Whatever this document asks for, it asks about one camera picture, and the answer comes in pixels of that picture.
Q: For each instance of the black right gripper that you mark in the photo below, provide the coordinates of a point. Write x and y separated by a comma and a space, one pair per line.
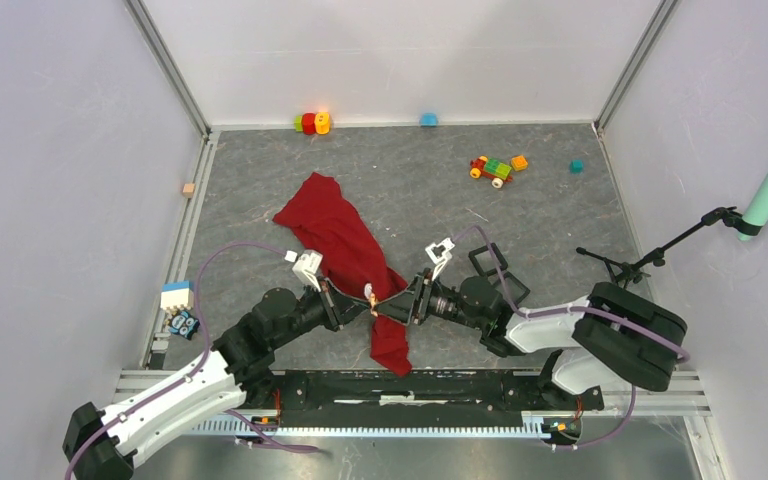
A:
405, 305

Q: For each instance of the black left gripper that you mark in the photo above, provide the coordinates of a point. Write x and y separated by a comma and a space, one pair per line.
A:
339, 307

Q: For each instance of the orange flower brooch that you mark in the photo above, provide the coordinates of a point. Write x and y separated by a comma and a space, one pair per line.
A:
371, 299

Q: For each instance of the red garment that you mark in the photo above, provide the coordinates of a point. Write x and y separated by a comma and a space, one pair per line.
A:
321, 218

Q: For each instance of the black square display box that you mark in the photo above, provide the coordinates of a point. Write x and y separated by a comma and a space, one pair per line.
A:
490, 263

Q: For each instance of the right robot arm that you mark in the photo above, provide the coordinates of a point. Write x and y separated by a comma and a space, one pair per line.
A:
606, 336

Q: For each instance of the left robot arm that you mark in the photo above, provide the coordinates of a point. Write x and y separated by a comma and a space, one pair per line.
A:
111, 442

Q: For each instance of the blue owl toy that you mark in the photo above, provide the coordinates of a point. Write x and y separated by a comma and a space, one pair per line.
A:
183, 324

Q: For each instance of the colourful toy brick car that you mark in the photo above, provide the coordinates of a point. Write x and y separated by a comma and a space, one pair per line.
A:
498, 172

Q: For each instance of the blue white block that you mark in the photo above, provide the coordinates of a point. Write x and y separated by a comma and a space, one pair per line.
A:
177, 296

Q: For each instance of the orange toy brick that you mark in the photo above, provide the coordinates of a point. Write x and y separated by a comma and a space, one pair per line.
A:
519, 163

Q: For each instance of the green red orange toy stack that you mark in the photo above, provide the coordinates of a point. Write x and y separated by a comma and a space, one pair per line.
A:
319, 123

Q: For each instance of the blue dome block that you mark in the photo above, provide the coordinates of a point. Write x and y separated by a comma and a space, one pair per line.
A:
428, 120

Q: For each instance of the teal cube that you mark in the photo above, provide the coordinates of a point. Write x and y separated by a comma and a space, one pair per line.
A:
576, 166

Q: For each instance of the black mini tripod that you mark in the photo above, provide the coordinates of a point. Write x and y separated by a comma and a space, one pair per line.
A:
624, 273

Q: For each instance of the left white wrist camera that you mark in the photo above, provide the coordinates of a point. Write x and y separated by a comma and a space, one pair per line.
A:
305, 266

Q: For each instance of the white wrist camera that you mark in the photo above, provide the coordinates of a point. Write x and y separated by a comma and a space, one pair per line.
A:
305, 266
440, 254

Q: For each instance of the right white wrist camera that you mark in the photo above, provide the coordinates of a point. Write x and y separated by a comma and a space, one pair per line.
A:
440, 254

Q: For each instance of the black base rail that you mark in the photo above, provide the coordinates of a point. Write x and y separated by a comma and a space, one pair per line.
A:
426, 398

